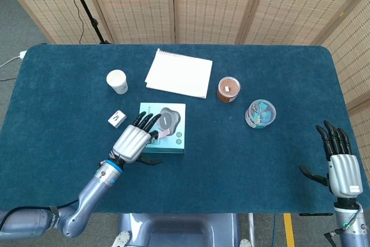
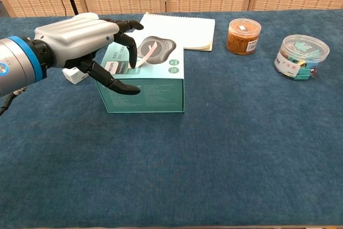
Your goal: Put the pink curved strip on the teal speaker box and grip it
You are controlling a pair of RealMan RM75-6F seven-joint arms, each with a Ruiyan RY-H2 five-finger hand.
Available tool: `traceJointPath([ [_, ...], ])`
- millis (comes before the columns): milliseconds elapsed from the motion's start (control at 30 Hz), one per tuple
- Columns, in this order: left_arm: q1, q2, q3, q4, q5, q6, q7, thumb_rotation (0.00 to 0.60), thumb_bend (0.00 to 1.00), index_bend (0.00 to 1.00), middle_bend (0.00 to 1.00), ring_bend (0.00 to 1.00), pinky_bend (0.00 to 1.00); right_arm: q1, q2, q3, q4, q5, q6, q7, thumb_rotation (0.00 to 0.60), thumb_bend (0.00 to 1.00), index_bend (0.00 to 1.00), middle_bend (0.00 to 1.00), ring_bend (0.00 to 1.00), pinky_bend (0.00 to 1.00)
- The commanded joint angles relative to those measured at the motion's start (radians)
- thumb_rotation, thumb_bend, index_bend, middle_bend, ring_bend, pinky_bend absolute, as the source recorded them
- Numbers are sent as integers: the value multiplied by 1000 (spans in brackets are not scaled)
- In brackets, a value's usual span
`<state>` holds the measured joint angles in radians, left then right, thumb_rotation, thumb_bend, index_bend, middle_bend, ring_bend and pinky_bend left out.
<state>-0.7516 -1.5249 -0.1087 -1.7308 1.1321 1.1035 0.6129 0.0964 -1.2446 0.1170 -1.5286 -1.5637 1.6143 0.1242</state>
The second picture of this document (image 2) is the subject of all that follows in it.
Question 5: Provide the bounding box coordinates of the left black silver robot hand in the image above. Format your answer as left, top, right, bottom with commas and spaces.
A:
29, 12, 145, 96

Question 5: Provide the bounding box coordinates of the pink paper strip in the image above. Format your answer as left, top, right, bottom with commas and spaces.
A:
136, 41, 159, 68

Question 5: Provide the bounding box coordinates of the small white cardboard box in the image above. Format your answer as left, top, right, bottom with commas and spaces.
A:
62, 67, 89, 85

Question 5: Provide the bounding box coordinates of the teal speaker product box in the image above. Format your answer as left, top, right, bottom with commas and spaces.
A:
95, 32, 185, 114

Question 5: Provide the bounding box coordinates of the white spiral notepad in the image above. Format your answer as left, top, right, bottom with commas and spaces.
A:
130, 12, 216, 52

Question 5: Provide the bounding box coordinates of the blue table cloth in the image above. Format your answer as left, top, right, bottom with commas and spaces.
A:
0, 10, 343, 228

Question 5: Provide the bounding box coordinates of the clear jar of rubber bands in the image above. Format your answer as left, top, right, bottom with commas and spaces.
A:
226, 18, 262, 56

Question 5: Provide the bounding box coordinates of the clear jar of binder clips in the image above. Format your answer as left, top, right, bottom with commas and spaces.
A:
273, 34, 330, 80

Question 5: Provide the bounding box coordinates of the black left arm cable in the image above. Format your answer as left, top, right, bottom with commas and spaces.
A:
0, 86, 28, 116

